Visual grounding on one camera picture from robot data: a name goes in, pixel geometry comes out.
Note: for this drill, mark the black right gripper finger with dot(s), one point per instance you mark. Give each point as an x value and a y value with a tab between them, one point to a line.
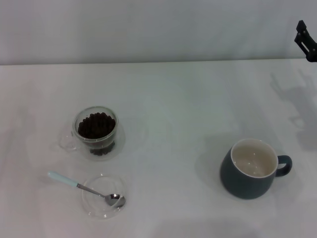
307	44

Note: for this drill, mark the dark blue ceramic mug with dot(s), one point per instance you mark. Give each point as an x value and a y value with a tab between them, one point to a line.
237	181

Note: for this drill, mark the roasted coffee beans pile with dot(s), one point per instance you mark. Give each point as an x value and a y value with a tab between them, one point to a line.
96	126

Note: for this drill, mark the clear glass saucer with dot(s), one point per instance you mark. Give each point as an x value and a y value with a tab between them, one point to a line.
120	143

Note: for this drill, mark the clear glass lid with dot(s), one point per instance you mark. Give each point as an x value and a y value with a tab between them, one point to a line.
99	207

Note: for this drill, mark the clear double-wall glass cup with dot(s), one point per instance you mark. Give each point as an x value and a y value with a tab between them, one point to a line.
76	145

